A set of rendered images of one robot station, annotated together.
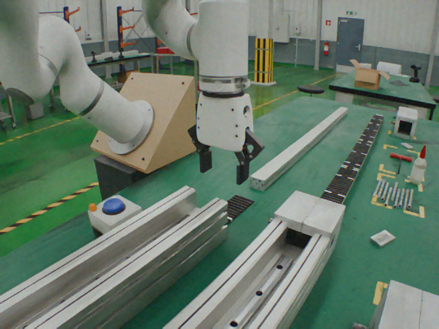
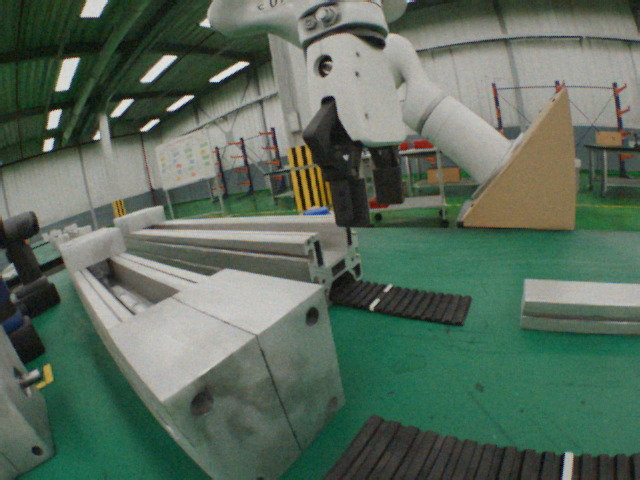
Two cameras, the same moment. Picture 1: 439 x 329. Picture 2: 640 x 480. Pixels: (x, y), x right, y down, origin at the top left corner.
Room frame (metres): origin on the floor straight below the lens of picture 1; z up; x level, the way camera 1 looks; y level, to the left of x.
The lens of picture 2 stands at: (0.47, -0.28, 0.94)
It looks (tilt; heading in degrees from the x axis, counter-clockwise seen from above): 16 degrees down; 93
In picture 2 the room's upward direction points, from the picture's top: 10 degrees counter-clockwise
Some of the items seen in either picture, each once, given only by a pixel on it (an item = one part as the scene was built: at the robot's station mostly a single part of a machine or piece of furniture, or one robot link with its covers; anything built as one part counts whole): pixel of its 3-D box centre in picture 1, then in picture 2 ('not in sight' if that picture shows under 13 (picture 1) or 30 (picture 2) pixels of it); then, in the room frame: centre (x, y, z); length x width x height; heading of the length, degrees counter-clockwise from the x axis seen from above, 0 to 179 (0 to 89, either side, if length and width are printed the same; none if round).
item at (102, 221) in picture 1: (119, 222); not in sight; (0.44, 0.19, 0.81); 0.10 x 0.08 x 0.06; 54
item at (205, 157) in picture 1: (200, 153); (391, 172); (0.55, 0.04, 0.91); 0.03 x 0.03 x 0.07; 54
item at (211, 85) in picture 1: (224, 83); (342, 32); (0.51, -0.01, 1.06); 0.09 x 0.08 x 0.03; 54
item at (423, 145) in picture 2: not in sight; (400, 182); (1.33, 3.00, 0.50); 1.03 x 0.55 x 1.01; 159
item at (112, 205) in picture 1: (113, 206); (317, 214); (0.45, 0.20, 0.84); 0.04 x 0.04 x 0.02
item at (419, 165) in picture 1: (420, 164); not in sight; (0.65, -0.58, 0.84); 0.04 x 0.04 x 0.12
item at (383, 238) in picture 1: (382, 238); not in sight; (0.41, -0.33, 0.78); 0.05 x 0.03 x 0.01; 113
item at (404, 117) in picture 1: (402, 125); not in sight; (1.08, -0.80, 0.83); 0.11 x 0.10 x 0.10; 54
